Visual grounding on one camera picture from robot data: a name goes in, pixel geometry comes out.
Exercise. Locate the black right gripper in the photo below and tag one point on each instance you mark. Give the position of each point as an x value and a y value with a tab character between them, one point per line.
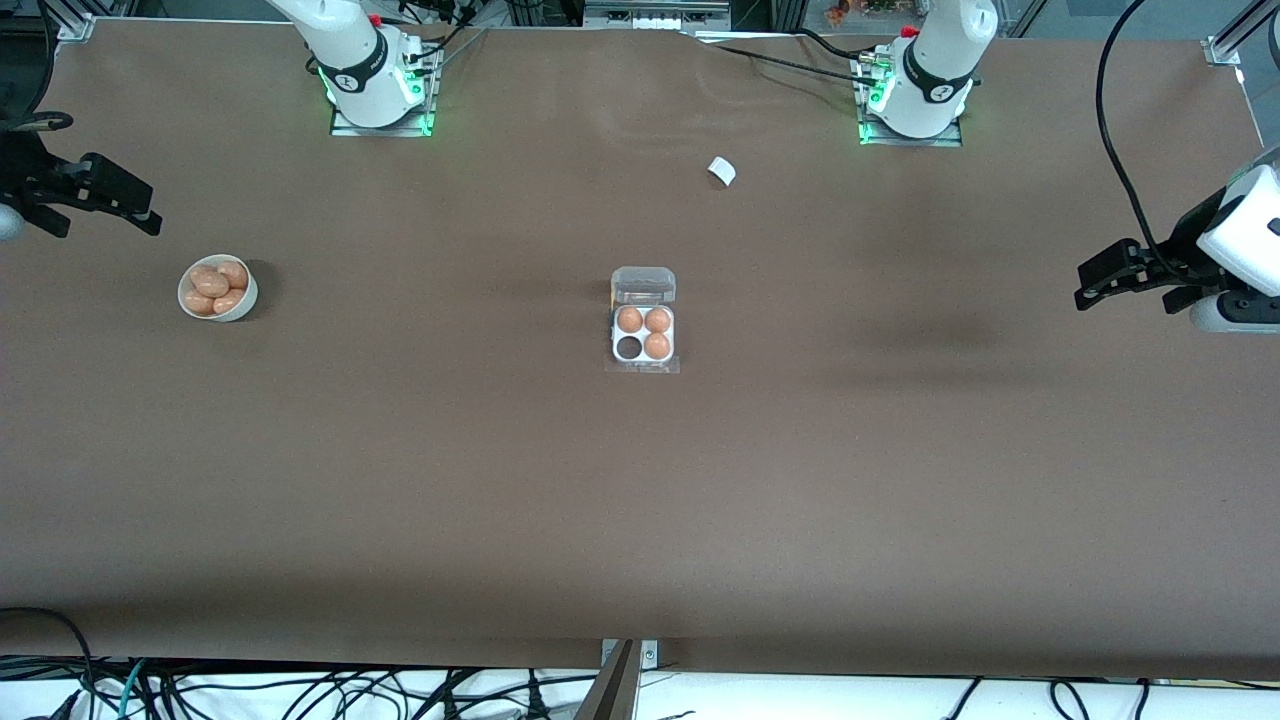
27	179

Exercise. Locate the white round bowl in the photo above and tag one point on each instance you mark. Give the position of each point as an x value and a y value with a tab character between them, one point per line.
241	309

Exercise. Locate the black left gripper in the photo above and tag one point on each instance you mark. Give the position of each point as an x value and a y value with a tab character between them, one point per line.
1181	252

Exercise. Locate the small metal bracket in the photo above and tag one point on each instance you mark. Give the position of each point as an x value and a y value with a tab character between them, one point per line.
650	655

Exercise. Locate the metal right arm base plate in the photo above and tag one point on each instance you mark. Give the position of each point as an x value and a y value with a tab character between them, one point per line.
350	128

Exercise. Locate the aluminium frame corner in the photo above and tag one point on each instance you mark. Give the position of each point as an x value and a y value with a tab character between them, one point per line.
1225	48
72	25

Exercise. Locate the small white paper piece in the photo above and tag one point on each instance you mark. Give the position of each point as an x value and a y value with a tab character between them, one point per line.
722	171

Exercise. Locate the clear plastic egg box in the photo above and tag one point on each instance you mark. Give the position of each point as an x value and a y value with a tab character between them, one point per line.
643	285

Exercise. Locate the grey metal device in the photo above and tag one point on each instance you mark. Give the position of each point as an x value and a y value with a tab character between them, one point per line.
655	15

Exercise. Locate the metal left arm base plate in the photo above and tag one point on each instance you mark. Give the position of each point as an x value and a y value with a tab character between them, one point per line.
945	140

